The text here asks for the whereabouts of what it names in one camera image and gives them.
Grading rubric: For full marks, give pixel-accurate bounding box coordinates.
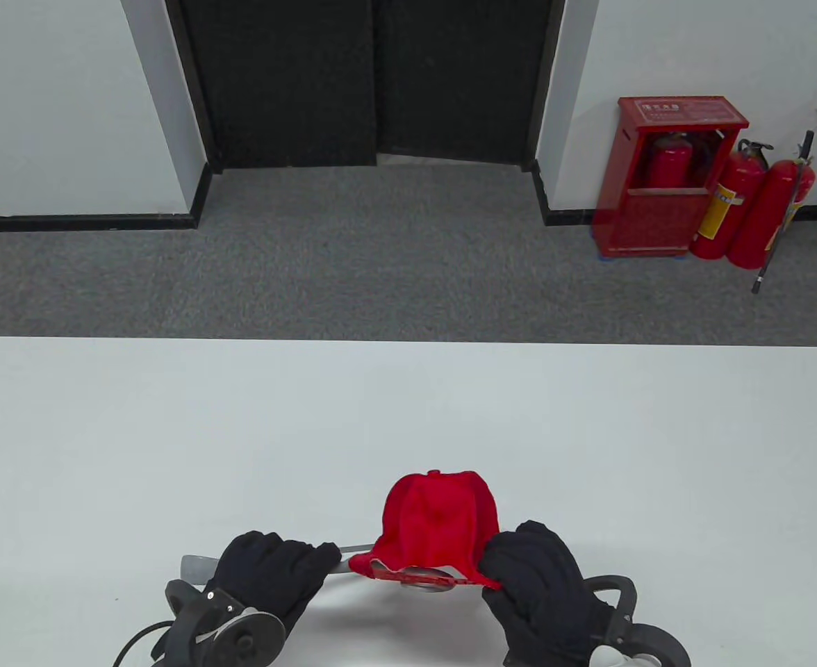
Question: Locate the black controller cable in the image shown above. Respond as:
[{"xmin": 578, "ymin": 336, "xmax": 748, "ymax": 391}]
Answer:
[{"xmin": 112, "ymin": 620, "xmax": 173, "ymax": 667}]

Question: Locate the person's left hand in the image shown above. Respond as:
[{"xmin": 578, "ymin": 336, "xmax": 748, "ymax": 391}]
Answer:
[{"xmin": 204, "ymin": 532, "xmax": 343, "ymax": 629}]

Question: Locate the black left hand controller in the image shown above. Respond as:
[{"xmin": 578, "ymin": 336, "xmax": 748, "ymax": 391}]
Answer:
[{"xmin": 151, "ymin": 580, "xmax": 288, "ymax": 667}]

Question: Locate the red baseball cap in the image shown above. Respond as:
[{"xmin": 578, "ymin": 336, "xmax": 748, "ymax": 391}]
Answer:
[{"xmin": 349, "ymin": 470, "xmax": 505, "ymax": 591}]

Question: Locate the gray plastic hanger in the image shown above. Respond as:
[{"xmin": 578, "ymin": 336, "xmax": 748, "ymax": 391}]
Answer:
[{"xmin": 181, "ymin": 543, "xmax": 466, "ymax": 595}]

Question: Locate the person's right hand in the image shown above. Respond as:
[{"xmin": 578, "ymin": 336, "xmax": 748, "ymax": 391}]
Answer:
[{"xmin": 481, "ymin": 520, "xmax": 618, "ymax": 666}]

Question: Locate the right standing red extinguisher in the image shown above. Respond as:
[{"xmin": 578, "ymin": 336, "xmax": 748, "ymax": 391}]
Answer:
[{"xmin": 752, "ymin": 130, "xmax": 816, "ymax": 295}]

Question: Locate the black hand controller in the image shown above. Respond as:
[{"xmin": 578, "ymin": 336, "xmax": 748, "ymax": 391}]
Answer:
[
  {"xmin": 586, "ymin": 575, "xmax": 691, "ymax": 667},
  {"xmin": 151, "ymin": 580, "xmax": 288, "ymax": 667}
]

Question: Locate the red fire extinguisher cabinet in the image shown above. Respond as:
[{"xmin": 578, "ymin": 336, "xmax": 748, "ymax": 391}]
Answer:
[{"xmin": 593, "ymin": 96, "xmax": 750, "ymax": 259}]

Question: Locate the black double door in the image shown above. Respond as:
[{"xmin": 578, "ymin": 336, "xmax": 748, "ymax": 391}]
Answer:
[{"xmin": 165, "ymin": 0, "xmax": 566, "ymax": 174}]

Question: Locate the red extinguisher inside cabinet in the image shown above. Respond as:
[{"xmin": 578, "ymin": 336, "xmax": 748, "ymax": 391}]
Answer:
[{"xmin": 648, "ymin": 132, "xmax": 694, "ymax": 188}]

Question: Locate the red extinguisher with yellow label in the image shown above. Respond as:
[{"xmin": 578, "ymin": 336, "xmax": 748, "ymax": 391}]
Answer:
[{"xmin": 690, "ymin": 139, "xmax": 774, "ymax": 260}]

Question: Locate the black right hand controller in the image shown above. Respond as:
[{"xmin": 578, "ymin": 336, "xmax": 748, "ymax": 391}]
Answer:
[{"xmin": 586, "ymin": 575, "xmax": 691, "ymax": 667}]

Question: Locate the plain red fire extinguisher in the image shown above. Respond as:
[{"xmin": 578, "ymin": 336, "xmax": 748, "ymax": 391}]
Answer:
[{"xmin": 726, "ymin": 158, "xmax": 816, "ymax": 270}]

